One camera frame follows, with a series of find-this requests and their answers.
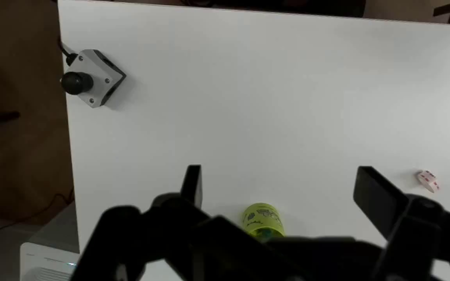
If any grey bracket with black camera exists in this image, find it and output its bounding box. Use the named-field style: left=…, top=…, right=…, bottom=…
left=60, top=47, right=129, bottom=110

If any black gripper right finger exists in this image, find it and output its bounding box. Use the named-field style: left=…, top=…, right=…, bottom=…
left=354, top=164, right=446, bottom=247

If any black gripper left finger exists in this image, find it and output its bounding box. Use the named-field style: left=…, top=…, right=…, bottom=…
left=149, top=164, right=212, bottom=231

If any green printed mug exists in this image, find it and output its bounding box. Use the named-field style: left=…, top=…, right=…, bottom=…
left=241, top=202, right=288, bottom=242

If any small pink white tape roll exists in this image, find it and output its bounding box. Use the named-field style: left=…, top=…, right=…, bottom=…
left=415, top=169, right=443, bottom=194

